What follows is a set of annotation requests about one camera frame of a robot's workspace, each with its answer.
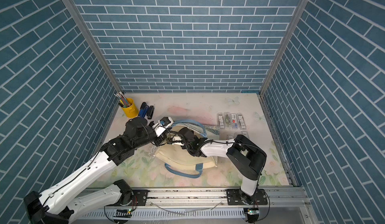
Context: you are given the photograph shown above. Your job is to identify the cream canvas tote bag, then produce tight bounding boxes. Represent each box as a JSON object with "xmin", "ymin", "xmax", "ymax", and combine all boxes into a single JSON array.
[{"xmin": 155, "ymin": 120, "xmax": 220, "ymax": 178}]

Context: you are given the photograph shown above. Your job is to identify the clear compass case gold label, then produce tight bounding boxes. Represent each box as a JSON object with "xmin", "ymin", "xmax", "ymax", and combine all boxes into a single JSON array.
[{"xmin": 217, "ymin": 113, "xmax": 225, "ymax": 129}]

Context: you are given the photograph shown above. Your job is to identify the clear compass case blue insert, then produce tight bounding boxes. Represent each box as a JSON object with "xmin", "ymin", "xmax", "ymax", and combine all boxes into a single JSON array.
[{"xmin": 231, "ymin": 113, "xmax": 238, "ymax": 129}]

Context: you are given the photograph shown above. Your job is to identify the clear compass set case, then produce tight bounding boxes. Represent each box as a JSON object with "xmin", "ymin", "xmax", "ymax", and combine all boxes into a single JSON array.
[{"xmin": 223, "ymin": 112, "xmax": 232, "ymax": 129}]

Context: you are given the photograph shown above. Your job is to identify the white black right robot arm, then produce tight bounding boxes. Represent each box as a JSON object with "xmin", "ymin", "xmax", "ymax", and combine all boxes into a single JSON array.
[{"xmin": 177, "ymin": 127, "xmax": 267, "ymax": 197}]

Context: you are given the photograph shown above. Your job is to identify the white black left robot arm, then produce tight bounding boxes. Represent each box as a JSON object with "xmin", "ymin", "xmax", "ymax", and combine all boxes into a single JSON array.
[{"xmin": 24, "ymin": 117, "xmax": 173, "ymax": 224}]

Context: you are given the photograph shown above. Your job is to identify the yellow pencil cup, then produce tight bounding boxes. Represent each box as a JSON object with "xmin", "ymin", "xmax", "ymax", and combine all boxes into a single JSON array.
[{"xmin": 122, "ymin": 98, "xmax": 139, "ymax": 118}]

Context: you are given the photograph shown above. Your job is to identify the blue black stapler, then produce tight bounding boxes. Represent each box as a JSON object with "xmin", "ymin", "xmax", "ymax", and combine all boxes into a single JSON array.
[{"xmin": 138, "ymin": 102, "xmax": 149, "ymax": 118}]

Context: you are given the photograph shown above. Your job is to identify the coloured pencils bundle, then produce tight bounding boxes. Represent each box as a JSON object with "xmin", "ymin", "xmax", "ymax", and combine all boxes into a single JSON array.
[{"xmin": 115, "ymin": 92, "xmax": 131, "ymax": 108}]

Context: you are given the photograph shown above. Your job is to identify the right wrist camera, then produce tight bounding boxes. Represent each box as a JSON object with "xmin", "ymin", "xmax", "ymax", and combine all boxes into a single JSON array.
[{"xmin": 172, "ymin": 136, "xmax": 184, "ymax": 146}]

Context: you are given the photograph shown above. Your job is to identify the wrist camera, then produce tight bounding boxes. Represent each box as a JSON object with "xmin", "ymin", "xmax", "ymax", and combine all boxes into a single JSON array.
[
  {"xmin": 172, "ymin": 136, "xmax": 184, "ymax": 146},
  {"xmin": 153, "ymin": 117, "xmax": 173, "ymax": 137}
]

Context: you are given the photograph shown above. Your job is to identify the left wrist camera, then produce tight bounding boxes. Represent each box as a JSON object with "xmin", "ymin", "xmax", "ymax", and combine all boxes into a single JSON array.
[{"xmin": 153, "ymin": 117, "xmax": 173, "ymax": 137}]

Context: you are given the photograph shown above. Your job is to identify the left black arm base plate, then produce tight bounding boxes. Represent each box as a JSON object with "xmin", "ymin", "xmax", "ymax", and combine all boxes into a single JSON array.
[{"xmin": 108, "ymin": 190, "xmax": 149, "ymax": 208}]

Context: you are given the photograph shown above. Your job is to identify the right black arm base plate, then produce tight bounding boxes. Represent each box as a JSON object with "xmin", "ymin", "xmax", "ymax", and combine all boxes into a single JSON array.
[{"xmin": 226, "ymin": 188, "xmax": 268, "ymax": 206}]

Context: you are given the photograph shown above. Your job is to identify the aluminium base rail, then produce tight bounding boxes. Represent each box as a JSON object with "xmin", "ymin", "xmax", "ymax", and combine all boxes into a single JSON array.
[{"xmin": 69, "ymin": 187, "xmax": 318, "ymax": 224}]

